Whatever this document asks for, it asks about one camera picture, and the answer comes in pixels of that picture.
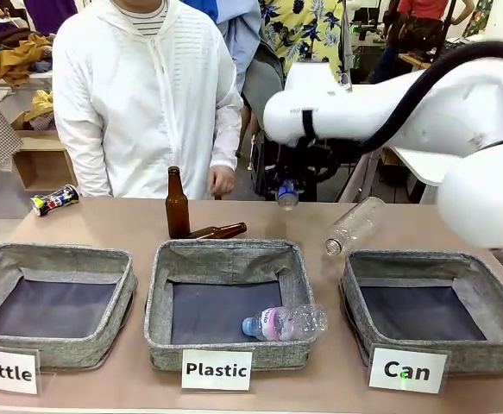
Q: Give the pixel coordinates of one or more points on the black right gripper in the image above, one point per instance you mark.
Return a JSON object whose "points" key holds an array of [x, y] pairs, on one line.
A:
{"points": [[309, 157]]}

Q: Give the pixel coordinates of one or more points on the small crushed clear plastic bottle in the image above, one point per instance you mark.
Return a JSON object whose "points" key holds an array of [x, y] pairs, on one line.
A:
{"points": [[287, 196]]}

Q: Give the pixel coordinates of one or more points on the person's left forearm white sleeve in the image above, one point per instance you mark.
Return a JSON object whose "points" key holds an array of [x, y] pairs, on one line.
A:
{"points": [[229, 133]]}

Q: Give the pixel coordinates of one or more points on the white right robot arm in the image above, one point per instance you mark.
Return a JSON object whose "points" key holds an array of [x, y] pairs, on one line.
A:
{"points": [[449, 112]]}

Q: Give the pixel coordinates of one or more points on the person's right forearm white sleeve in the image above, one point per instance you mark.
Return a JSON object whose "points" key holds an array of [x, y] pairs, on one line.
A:
{"points": [[78, 142]]}

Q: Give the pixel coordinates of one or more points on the grey fabric basket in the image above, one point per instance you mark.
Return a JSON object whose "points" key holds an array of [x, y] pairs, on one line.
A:
{"points": [[229, 293], [52, 302], [428, 302]]}

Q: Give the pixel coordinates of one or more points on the white Can label sign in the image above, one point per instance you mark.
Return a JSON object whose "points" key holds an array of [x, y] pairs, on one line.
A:
{"points": [[406, 370]]}

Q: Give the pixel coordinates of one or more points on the crushed colourful drink can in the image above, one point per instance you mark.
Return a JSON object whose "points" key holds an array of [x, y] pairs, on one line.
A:
{"points": [[54, 200]]}

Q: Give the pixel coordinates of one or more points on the person's left hand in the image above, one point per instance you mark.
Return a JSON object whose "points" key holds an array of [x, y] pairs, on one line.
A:
{"points": [[223, 181]]}

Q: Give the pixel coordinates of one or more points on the large clear plastic bottle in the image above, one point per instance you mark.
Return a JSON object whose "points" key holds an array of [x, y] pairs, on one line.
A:
{"points": [[354, 226]]}

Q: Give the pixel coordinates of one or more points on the brown glass beer bottle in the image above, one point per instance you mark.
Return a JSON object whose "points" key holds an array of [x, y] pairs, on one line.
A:
{"points": [[177, 207], [221, 231]]}

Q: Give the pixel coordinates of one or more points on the grey bag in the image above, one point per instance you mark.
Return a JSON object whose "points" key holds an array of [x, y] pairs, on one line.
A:
{"points": [[262, 82]]}

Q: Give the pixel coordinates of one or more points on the white side table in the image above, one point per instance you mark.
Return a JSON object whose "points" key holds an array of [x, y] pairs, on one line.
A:
{"points": [[415, 166]]}

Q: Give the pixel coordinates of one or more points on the pink label plastic water bottle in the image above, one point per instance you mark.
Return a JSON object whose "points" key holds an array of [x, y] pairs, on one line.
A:
{"points": [[283, 323]]}

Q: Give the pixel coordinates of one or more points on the person in yellow floral shirt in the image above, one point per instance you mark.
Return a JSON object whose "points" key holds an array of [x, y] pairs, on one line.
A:
{"points": [[303, 30]]}

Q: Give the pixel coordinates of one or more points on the person torso in white jacket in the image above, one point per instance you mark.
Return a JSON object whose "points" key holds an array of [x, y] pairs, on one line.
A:
{"points": [[143, 99]]}

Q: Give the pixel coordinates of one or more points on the person in red shirt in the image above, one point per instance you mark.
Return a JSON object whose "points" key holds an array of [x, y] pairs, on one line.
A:
{"points": [[415, 30]]}

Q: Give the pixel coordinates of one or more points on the white Plastic label sign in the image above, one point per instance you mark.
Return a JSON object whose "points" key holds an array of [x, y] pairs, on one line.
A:
{"points": [[216, 370]]}

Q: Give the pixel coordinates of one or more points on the wooden box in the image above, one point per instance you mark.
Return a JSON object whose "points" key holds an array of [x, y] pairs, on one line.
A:
{"points": [[44, 161]]}

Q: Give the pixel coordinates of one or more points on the mustard yellow cloth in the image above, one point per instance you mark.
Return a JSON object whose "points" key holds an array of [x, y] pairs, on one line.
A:
{"points": [[11, 60]]}

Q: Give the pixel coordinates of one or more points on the white Bottle label sign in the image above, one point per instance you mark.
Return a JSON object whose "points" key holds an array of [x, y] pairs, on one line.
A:
{"points": [[3, 371]]}

